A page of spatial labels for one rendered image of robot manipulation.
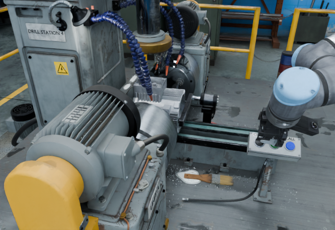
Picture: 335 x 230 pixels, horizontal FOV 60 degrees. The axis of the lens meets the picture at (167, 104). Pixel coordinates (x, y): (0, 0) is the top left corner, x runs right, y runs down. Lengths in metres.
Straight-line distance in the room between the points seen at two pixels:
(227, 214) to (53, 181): 0.77
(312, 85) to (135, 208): 0.48
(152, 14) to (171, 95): 0.34
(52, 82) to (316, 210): 1.11
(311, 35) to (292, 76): 5.21
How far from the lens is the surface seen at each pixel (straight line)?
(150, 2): 1.11
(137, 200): 0.70
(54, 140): 0.58
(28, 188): 0.55
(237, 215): 1.16
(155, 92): 1.22
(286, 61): 1.47
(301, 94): 0.71
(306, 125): 0.93
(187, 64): 1.45
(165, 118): 1.02
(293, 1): 6.24
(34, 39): 1.20
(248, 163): 1.32
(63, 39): 1.13
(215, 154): 1.30
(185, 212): 1.15
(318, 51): 0.89
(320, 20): 5.89
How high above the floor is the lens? 1.67
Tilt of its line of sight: 29 degrees down
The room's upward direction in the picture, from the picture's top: straight up
